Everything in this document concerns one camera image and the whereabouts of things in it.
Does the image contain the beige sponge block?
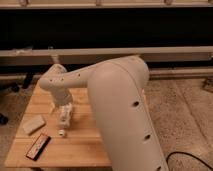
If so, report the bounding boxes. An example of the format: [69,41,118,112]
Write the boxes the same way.
[22,115,46,135]

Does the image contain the black cable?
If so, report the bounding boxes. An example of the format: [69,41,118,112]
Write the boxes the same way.
[165,151,213,171]

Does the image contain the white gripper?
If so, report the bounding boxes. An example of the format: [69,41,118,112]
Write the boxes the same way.
[49,89,73,115]

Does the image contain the black and orange box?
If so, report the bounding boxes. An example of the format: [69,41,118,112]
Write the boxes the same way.
[26,133,51,161]

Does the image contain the wooden table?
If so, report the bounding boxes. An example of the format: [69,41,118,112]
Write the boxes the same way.
[5,85,110,168]

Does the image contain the white plastic bottle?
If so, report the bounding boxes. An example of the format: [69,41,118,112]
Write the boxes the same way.
[58,103,73,137]

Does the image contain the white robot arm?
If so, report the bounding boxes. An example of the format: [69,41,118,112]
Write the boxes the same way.
[39,55,169,171]

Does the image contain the long white rail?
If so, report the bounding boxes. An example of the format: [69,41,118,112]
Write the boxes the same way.
[0,46,213,66]

